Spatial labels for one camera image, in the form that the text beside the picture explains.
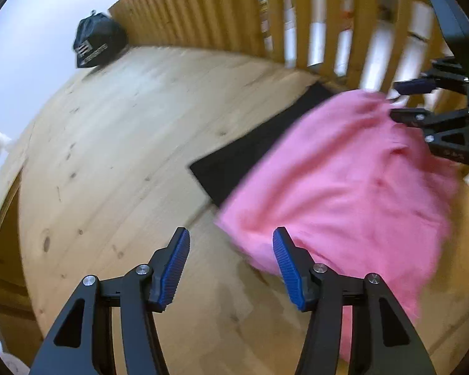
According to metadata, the pink shirt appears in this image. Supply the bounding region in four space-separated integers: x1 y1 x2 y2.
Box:
214 88 463 364

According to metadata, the wooden slatted railing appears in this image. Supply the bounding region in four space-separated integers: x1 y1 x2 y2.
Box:
110 0 429 92

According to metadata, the black garment with gold print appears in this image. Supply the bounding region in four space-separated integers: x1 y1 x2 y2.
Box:
189 82 335 208

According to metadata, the black plastic bag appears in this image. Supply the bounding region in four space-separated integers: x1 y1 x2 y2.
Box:
73 10 129 69

